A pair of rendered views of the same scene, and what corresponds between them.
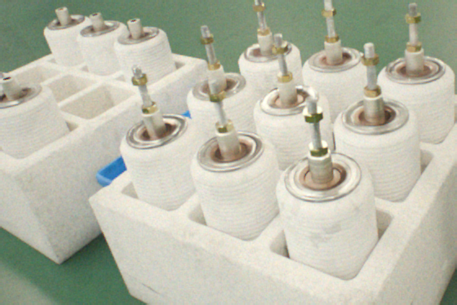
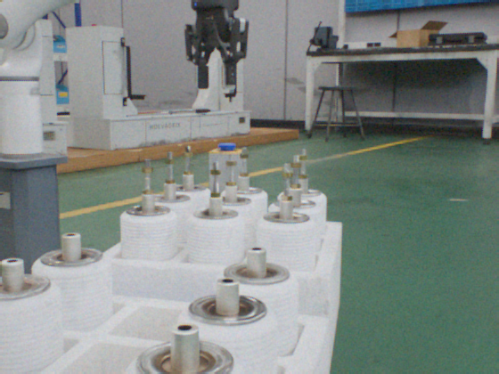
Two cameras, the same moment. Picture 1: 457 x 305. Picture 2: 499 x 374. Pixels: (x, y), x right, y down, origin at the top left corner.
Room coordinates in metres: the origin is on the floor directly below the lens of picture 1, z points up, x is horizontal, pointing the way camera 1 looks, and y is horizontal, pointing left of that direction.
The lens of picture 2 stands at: (1.06, 0.99, 0.46)
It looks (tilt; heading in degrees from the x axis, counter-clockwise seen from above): 10 degrees down; 244
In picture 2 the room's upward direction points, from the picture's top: straight up
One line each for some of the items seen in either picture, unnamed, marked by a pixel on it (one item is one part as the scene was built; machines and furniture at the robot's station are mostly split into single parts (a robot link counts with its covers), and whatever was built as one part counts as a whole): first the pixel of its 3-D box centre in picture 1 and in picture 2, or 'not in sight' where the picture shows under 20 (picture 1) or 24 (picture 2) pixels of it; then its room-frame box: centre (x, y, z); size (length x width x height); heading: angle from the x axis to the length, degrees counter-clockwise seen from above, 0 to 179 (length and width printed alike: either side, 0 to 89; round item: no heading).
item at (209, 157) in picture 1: (230, 151); (295, 204); (0.48, 0.07, 0.25); 0.08 x 0.08 x 0.01
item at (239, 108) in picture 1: (232, 141); (216, 267); (0.64, 0.09, 0.16); 0.10 x 0.10 x 0.18
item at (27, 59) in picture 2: not in sight; (16, 47); (0.87, -0.48, 0.54); 0.09 x 0.09 x 0.17; 47
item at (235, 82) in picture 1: (219, 86); (216, 214); (0.64, 0.09, 0.25); 0.08 x 0.08 x 0.01
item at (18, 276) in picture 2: (98, 22); (12, 276); (0.99, 0.33, 0.26); 0.02 x 0.02 x 0.03
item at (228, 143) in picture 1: (228, 141); (295, 197); (0.48, 0.07, 0.26); 0.02 x 0.02 x 0.03
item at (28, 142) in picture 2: not in sight; (20, 119); (0.87, -0.48, 0.39); 0.09 x 0.09 x 0.17; 29
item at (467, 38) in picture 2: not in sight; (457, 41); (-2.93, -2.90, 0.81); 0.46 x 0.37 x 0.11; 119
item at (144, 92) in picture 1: (144, 95); (286, 187); (0.55, 0.16, 0.30); 0.01 x 0.01 x 0.08; 66
